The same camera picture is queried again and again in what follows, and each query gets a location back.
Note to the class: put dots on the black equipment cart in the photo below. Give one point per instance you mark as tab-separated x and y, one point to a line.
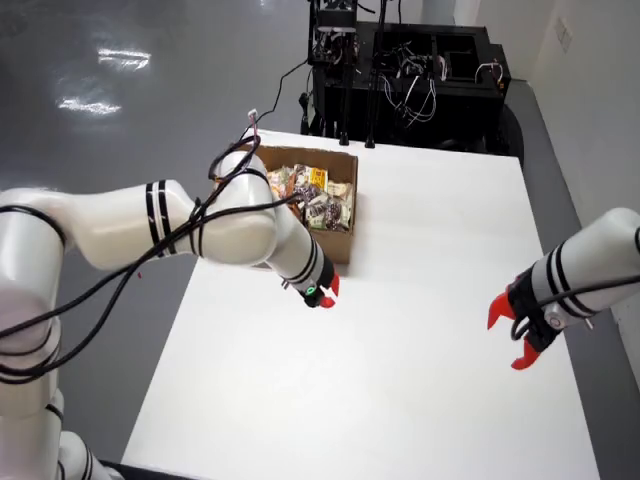
465	115

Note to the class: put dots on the brown cardboard box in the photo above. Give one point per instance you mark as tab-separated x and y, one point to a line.
335	250

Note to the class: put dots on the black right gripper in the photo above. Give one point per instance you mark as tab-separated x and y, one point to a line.
530	310

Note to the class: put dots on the yellow snack packet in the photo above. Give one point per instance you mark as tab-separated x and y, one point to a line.
318	177

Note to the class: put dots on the large sprinkled chocolate cookie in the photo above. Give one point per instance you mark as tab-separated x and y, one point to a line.
305	193

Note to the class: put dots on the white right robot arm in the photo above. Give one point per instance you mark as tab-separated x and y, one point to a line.
590	260

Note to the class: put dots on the black electronics frame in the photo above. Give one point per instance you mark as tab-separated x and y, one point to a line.
336	20

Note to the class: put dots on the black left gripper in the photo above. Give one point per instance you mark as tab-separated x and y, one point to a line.
316	282

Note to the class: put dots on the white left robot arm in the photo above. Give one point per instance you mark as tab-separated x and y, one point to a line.
125	225

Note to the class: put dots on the white green snack packet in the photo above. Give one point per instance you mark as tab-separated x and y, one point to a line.
340	190

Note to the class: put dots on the black stand pole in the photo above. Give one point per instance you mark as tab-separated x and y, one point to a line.
371	115
345	110

